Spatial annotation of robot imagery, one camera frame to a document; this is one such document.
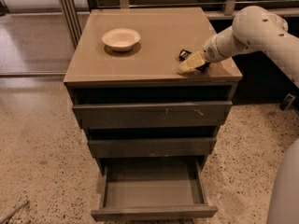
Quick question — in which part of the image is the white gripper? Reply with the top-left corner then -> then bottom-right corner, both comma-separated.
178,27 -> 240,74

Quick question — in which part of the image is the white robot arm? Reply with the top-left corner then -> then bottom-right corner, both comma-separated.
178,6 -> 299,224

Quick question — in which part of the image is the grey top drawer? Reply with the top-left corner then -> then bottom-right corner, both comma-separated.
73,101 -> 232,129

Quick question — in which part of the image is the grey drawer cabinet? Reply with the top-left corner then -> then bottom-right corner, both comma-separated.
63,7 -> 243,175

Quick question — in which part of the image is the grey middle drawer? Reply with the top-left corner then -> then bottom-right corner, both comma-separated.
88,137 -> 217,158

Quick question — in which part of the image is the grey open bottom drawer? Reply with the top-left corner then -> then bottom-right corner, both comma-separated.
91,157 -> 218,221

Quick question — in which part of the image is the white ceramic bowl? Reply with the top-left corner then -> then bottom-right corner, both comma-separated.
102,28 -> 141,52

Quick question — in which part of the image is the grey metal rod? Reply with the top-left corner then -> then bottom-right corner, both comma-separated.
0,201 -> 29,224

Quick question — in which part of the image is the small dark floor bracket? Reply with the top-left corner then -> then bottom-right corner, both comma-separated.
279,93 -> 296,111

